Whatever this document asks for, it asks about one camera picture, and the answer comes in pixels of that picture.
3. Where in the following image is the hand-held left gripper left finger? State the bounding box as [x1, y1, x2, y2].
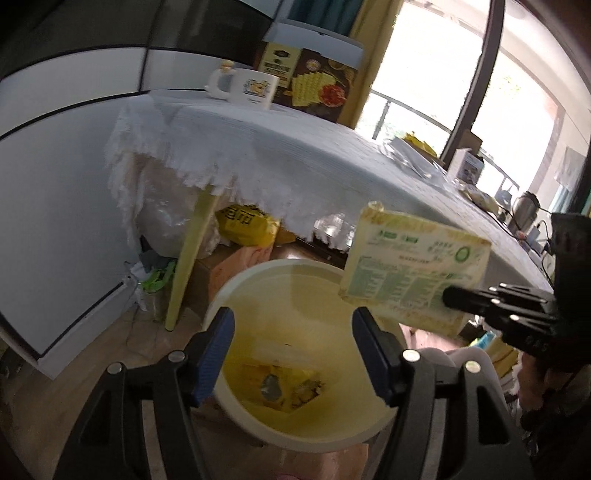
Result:
[53, 307, 236, 480]

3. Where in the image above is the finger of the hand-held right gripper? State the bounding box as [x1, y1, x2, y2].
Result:
[475, 308, 556, 344]
[442, 282, 557, 311]

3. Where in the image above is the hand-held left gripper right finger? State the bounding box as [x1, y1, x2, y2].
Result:
[352, 307, 537, 480]

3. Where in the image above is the green and white packet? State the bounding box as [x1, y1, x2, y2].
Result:
[339, 200, 492, 337]

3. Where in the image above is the brown snack wrapper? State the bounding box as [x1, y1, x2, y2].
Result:
[291, 376, 326, 409]

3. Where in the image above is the cream plastic waste bin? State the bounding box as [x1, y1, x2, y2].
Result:
[209, 258, 403, 454]

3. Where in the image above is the person's right hand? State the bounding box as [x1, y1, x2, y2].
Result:
[517, 357, 591, 435]

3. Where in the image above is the cardboard box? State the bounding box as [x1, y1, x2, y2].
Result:
[196, 242, 278, 324]

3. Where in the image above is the steel kettle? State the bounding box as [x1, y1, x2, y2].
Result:
[508, 191, 542, 234]

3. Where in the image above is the yellow table leg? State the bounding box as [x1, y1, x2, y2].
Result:
[165, 185, 221, 332]

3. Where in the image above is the yellow padded envelope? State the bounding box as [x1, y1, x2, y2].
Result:
[462, 185, 502, 214]

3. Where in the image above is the yellow printed plastic bag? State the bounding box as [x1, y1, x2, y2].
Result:
[217, 205, 282, 245]

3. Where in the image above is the small white box with flap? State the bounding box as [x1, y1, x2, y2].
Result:
[450, 131, 485, 185]

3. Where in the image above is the long clear plastic packaging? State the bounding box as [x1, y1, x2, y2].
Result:
[381, 136, 446, 178]

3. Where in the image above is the large clear plastic bag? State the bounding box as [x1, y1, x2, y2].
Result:
[134, 157, 222, 259]

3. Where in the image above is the brown tray of yellow packets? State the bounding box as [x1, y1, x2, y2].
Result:
[401, 130, 437, 158]

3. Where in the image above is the white lace tablecloth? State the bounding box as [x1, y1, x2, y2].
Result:
[105, 88, 555, 296]

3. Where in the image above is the balcony railing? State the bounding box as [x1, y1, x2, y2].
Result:
[369, 90, 513, 195]

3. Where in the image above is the yellow curtain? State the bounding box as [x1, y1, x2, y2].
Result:
[342, 0, 402, 130]

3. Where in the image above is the white and black wardrobe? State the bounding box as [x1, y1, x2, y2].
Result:
[0, 0, 278, 370]

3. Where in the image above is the brown open food box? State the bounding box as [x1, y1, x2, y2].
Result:
[256, 23, 365, 124]

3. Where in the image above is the white printed mug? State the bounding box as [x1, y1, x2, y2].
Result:
[205, 60, 280, 112]

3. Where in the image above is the teal curtain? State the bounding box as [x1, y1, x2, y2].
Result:
[286, 0, 365, 24]

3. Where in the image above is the black cable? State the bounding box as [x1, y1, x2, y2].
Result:
[538, 219, 555, 259]

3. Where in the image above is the black window frame post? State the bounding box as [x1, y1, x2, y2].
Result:
[438, 0, 507, 162]

